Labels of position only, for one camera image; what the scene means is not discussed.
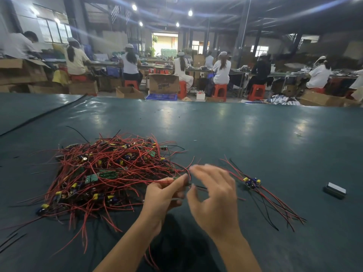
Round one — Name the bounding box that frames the person's left hand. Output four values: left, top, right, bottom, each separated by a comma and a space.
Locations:
138, 173, 191, 236

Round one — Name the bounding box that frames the person's right hand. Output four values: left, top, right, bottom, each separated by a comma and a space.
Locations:
186, 164, 242, 243

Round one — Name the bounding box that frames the pile of red-wired boards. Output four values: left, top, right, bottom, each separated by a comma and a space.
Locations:
0, 133, 194, 270

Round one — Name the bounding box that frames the person's left forearm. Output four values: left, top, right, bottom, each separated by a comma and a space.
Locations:
93, 218, 160, 272

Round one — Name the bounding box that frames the person's right forearm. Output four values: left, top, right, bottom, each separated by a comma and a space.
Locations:
211, 230, 263, 272

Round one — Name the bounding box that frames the dark green table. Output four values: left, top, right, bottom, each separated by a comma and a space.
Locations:
0, 93, 363, 272

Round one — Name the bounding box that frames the blue plastic crate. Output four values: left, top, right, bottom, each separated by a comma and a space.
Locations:
146, 93, 179, 101

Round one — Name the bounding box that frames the small black grey block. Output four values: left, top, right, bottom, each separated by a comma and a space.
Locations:
323, 182, 347, 200

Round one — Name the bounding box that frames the heap of black white items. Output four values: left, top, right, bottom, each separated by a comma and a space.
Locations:
269, 94, 301, 106

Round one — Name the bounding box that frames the yellow sack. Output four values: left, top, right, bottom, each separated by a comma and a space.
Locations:
52, 69, 71, 85

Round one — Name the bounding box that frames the large open cardboard box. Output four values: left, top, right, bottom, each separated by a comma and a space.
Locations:
0, 58, 51, 84

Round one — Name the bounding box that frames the grid window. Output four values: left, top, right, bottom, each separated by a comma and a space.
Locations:
37, 4, 73, 44

